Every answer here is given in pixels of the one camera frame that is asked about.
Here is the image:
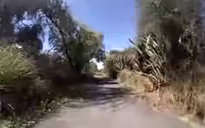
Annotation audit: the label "flax bush with long leaves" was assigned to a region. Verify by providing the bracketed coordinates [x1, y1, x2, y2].
[127, 31, 170, 88]

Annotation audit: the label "shaded undergrowth verge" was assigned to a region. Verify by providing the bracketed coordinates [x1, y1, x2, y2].
[0, 62, 94, 128]

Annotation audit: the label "dry grass verge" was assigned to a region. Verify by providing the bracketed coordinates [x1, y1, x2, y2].
[117, 68, 205, 128]

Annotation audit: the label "brownish bushes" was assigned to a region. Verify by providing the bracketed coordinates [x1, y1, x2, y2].
[104, 49, 140, 80]

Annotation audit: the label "row of dark trees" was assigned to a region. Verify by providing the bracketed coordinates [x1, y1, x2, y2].
[0, 0, 106, 76]

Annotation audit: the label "grey paved path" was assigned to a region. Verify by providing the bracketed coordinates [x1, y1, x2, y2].
[32, 74, 192, 128]

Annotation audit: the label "green grassy bush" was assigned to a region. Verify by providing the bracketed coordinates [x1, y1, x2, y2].
[0, 44, 40, 88]

